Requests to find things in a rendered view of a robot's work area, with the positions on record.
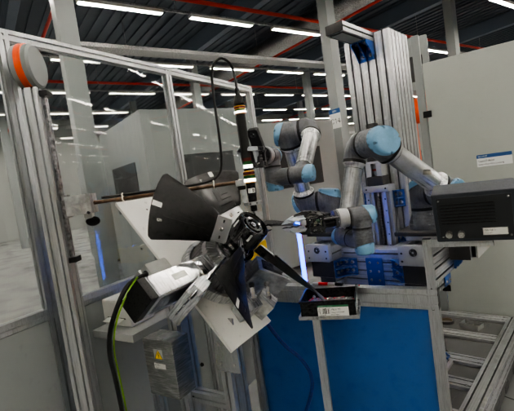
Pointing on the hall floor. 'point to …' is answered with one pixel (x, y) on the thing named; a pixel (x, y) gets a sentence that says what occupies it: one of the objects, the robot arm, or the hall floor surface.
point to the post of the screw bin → (322, 365)
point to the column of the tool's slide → (60, 257)
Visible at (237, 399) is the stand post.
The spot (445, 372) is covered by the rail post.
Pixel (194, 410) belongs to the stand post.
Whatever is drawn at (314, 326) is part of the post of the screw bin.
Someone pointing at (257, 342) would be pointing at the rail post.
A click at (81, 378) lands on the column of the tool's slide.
